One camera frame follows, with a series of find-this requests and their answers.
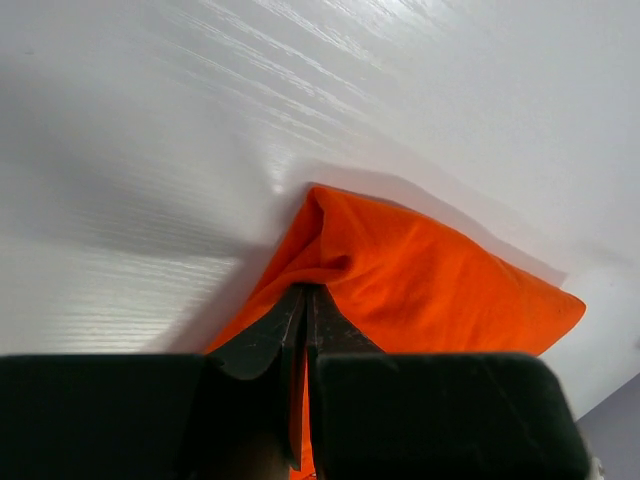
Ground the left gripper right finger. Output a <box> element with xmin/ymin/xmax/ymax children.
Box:
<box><xmin>306</xmin><ymin>287</ymin><xmax>395</xmax><ymax>479</ymax></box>

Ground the orange t shirt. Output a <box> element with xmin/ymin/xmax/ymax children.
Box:
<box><xmin>205</xmin><ymin>186</ymin><xmax>590</xmax><ymax>479</ymax></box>

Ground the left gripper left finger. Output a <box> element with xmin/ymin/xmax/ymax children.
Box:
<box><xmin>206</xmin><ymin>286</ymin><xmax>305</xmax><ymax>473</ymax></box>

